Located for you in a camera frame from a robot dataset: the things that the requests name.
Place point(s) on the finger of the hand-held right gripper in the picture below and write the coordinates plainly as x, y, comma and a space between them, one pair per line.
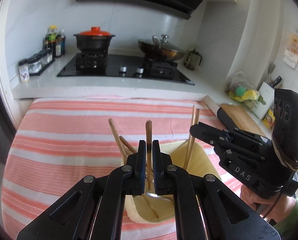
204, 130
239, 151

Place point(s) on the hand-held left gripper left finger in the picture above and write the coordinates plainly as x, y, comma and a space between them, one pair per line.
142, 167

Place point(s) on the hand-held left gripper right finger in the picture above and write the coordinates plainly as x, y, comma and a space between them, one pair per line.
157, 167

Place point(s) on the wooden chopstick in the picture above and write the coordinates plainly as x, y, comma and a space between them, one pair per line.
149, 135
193, 115
197, 117
127, 143
115, 132

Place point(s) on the cream ribbed utensil holder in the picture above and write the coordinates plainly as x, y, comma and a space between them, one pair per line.
199, 165

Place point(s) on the person's right forearm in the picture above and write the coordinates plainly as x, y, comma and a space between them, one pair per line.
289, 215

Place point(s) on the person's right hand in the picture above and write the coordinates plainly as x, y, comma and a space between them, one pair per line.
250, 198

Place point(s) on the yellow seasoning packet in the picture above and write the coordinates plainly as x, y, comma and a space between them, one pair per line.
269, 118

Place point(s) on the wooden cutting board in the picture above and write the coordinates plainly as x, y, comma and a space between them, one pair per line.
239, 117

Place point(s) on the white knife block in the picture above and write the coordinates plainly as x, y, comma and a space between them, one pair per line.
266, 97

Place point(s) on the plastic bag with sponges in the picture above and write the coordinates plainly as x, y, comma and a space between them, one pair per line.
244, 91

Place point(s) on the pink white striped tablecloth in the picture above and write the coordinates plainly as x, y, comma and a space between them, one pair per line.
63, 142

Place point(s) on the white kitchen counter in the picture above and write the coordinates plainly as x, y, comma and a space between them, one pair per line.
113, 87

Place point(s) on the wok with glass lid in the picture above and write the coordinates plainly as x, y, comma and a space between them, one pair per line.
161, 50

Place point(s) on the black gas stove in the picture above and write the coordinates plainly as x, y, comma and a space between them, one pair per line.
118, 67

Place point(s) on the black pot with orange lid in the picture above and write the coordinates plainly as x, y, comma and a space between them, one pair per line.
93, 40

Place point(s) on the dark sauce bottle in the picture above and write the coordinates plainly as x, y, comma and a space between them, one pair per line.
59, 47

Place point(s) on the condiment bottles and jars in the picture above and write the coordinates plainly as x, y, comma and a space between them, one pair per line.
40, 61

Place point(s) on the white label spice jar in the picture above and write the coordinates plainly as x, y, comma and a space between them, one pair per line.
24, 71

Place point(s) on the yellow cap sauce bottle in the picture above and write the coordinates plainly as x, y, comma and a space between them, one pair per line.
53, 40

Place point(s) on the wall calendar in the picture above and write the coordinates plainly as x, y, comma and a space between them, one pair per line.
292, 51

